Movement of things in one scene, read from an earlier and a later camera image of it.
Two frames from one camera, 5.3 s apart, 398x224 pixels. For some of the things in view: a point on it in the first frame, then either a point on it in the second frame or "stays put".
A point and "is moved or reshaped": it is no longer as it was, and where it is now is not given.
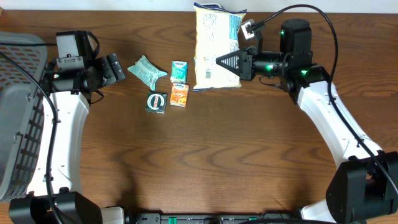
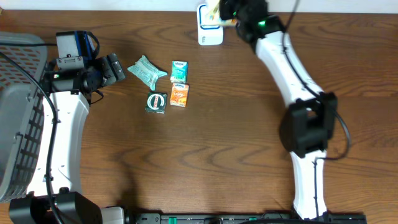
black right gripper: [244, 62] -> [222, 4]
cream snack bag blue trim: [216, 33] is moved or reshaped
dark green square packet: [156, 102] stays put
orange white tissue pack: [179, 94] stays put
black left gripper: [110, 76] stays put
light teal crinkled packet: [147, 71] stays put
